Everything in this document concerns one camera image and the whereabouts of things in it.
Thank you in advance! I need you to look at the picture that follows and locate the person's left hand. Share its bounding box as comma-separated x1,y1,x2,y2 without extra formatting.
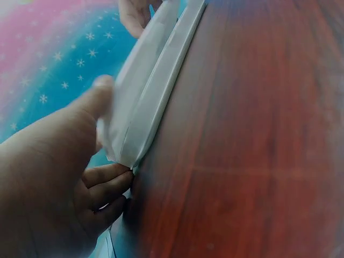
0,75,134,258

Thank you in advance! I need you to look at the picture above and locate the white paper sheet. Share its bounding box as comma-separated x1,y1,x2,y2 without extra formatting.
96,0,208,173

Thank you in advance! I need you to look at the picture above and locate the person's right hand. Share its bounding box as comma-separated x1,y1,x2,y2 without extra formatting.
118,0,165,39

